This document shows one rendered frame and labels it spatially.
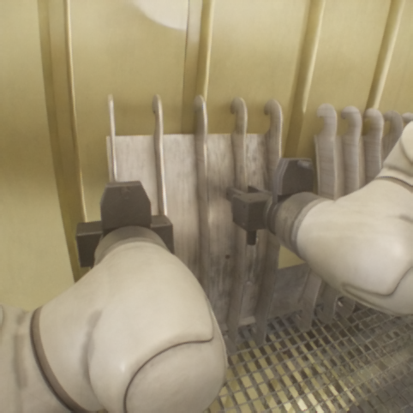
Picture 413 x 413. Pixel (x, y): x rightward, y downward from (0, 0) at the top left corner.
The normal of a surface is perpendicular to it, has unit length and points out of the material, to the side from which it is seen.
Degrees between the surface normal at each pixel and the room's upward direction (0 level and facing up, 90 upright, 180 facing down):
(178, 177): 66
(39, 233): 90
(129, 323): 22
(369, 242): 50
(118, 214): 77
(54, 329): 34
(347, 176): 90
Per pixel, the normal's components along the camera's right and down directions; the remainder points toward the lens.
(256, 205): 0.35, 0.26
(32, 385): 0.16, -0.23
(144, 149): 0.34, 0.00
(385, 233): -0.41, -0.66
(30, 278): 0.34, 0.47
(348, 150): -0.94, 0.09
